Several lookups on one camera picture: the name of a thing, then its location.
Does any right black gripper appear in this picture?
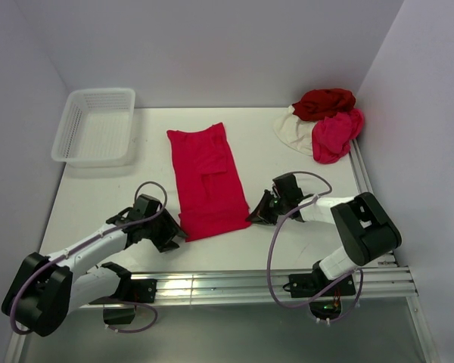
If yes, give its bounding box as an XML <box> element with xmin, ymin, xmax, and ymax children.
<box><xmin>247</xmin><ymin>189</ymin><xmax>288</xmax><ymax>225</ymax></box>

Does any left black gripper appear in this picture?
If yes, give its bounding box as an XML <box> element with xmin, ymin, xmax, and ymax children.
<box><xmin>143</xmin><ymin>208</ymin><xmax>188</xmax><ymax>252</ymax></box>

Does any bright red t-shirt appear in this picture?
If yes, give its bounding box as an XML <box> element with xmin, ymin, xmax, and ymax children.
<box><xmin>166</xmin><ymin>123</ymin><xmax>251</xmax><ymax>242</ymax></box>

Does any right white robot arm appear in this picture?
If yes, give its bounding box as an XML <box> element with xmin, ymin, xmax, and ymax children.
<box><xmin>246</xmin><ymin>171</ymin><xmax>402</xmax><ymax>295</ymax></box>

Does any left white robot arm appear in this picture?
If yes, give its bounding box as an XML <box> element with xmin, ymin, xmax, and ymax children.
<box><xmin>2</xmin><ymin>194</ymin><xmax>188</xmax><ymax>337</ymax></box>

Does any white t-shirt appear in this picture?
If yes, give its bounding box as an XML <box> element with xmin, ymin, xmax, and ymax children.
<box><xmin>273</xmin><ymin>105</ymin><xmax>316</xmax><ymax>157</ymax></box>

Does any pink t-shirt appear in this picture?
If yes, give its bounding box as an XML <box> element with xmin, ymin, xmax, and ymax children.
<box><xmin>312</xmin><ymin>109</ymin><xmax>365</xmax><ymax>164</ymax></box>

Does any dark red t-shirt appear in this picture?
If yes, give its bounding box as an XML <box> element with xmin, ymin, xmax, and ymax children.
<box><xmin>292</xmin><ymin>88</ymin><xmax>356</xmax><ymax>122</ymax></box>

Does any white plastic mesh basket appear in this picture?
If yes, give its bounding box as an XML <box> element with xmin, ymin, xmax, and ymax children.
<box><xmin>51</xmin><ymin>88</ymin><xmax>135</xmax><ymax>168</ymax></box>

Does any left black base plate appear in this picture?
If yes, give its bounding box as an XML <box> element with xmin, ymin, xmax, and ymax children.
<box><xmin>123</xmin><ymin>279</ymin><xmax>157</xmax><ymax>304</ymax></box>

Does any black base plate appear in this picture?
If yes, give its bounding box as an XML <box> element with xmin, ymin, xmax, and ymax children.
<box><xmin>123</xmin><ymin>279</ymin><xmax>157</xmax><ymax>304</ymax></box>
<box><xmin>282</xmin><ymin>273</ymin><xmax>356</xmax><ymax>299</ymax></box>

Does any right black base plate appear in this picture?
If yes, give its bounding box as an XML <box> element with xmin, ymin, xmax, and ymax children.
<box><xmin>282</xmin><ymin>273</ymin><xmax>356</xmax><ymax>299</ymax></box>

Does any aluminium mounting rail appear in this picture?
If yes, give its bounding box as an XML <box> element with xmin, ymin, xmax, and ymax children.
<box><xmin>20</xmin><ymin>266</ymin><xmax>419</xmax><ymax>311</ymax></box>

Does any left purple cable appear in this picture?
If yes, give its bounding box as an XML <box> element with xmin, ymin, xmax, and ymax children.
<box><xmin>9</xmin><ymin>181</ymin><xmax>169</xmax><ymax>336</ymax></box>

